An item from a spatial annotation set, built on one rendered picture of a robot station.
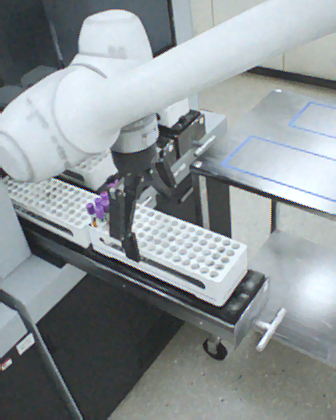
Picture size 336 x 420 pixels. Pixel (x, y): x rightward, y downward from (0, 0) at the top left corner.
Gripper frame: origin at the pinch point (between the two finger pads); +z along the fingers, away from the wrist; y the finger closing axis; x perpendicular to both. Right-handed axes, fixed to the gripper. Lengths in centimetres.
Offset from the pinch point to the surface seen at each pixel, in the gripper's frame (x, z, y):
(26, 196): 32.3, 1.1, -2.7
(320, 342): -26, 60, 33
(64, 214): 19.9, 1.1, -3.0
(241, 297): -19.9, 5.9, -1.1
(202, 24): 134, 55, 230
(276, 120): 0, 6, 55
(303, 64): 60, 72, 229
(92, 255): 11.3, 6.5, -5.6
